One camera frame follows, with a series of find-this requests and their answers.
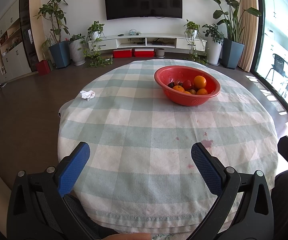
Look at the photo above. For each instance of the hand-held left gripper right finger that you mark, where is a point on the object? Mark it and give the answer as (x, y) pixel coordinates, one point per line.
(206, 170)

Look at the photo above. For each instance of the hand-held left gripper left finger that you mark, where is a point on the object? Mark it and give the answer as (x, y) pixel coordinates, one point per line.
(71, 172)

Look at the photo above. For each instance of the red plastic bowl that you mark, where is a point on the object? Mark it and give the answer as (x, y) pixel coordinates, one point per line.
(189, 101)

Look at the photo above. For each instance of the smooth round orange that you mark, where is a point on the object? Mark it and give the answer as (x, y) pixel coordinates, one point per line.
(187, 93)
(199, 81)
(178, 88)

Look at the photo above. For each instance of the brown rough round fruit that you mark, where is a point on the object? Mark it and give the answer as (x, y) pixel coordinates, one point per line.
(193, 91)

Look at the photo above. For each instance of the dark purple plum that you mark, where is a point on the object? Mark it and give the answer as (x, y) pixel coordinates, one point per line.
(171, 85)

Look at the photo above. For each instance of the dark cloth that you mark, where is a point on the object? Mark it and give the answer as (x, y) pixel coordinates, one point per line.
(286, 200)

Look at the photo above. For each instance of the green white checkered tablecloth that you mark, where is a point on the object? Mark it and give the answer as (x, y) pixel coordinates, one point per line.
(146, 130)

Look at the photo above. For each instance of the crumpled white tissue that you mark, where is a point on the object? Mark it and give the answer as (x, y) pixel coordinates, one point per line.
(87, 95)

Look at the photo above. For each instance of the floral bedsheet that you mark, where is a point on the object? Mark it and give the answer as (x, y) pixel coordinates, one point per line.
(161, 236)

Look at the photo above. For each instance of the black framed sliding glass door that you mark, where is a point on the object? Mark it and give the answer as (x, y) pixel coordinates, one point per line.
(256, 42)

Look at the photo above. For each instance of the beige curtain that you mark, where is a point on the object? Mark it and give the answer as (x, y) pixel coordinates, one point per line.
(249, 42)

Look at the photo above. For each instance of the large-leaf plant in grey-blue pot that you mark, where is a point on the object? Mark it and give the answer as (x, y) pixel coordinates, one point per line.
(232, 53)

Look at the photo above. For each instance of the red floor bin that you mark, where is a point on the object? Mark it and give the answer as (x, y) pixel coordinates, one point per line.
(43, 68)

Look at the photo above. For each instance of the bushy plant in tall white pot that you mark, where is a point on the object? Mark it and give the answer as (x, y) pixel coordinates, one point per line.
(214, 52)

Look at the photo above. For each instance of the tall plant in blue pot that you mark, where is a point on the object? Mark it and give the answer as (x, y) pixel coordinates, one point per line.
(59, 55)

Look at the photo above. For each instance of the plant in white ribbed pot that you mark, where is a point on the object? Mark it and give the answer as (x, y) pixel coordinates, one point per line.
(77, 52)

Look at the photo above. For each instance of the grey round pot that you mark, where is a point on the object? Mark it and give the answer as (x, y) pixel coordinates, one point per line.
(160, 52)

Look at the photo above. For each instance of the red storage box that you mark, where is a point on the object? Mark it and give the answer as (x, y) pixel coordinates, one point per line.
(122, 54)
(144, 53)

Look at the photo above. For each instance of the white television cabinet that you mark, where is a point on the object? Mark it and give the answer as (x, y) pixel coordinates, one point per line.
(184, 41)

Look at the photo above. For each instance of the black set-top box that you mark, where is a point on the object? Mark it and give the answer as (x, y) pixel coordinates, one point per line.
(158, 43)

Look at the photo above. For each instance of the trailing pothos in white pot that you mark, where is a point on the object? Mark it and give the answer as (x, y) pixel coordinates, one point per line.
(194, 33)
(95, 34)

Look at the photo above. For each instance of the white and wood wall cabinet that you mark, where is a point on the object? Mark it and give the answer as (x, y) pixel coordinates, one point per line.
(16, 60)

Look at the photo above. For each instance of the black wall television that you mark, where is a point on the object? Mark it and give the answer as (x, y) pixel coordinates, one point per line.
(144, 0)

